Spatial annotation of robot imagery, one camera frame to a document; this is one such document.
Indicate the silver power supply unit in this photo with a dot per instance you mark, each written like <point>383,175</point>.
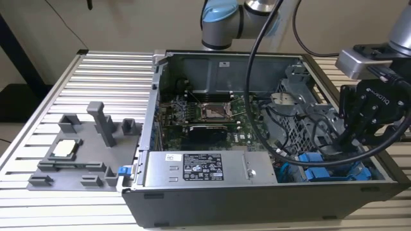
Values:
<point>160,173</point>

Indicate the green motherboard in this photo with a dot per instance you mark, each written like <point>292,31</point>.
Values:
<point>238,130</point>

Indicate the perforated metal disk bay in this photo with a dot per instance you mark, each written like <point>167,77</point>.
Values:
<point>292,120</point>

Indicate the hard disk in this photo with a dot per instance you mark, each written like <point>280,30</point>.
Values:
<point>316,173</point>
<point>310,159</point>

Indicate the CPU socket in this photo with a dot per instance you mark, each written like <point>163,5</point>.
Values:
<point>211,113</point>

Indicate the grey fan shroud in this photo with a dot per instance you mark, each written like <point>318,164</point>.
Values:
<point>224,77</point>

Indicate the blue case latch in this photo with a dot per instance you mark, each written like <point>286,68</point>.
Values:
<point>123,170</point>

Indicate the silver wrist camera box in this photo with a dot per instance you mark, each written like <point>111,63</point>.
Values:
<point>356,63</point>

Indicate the black graphics card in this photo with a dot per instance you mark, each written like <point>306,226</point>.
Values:
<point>206,134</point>

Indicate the open grey PC case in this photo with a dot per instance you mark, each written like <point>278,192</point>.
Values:
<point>224,207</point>

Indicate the black table corner cap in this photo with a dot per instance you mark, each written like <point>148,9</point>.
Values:
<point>83,51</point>

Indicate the grey plastic parts rack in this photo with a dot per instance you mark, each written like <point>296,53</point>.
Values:
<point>89,149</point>

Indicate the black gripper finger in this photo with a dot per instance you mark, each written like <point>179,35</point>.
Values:
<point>384,136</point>
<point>352,130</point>

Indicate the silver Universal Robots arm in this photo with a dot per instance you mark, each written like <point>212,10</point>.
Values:
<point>218,31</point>

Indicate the black furniture leg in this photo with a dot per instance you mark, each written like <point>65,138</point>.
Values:
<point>19,48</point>

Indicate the silver CPU chip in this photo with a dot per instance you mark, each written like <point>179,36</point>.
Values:
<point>65,147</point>

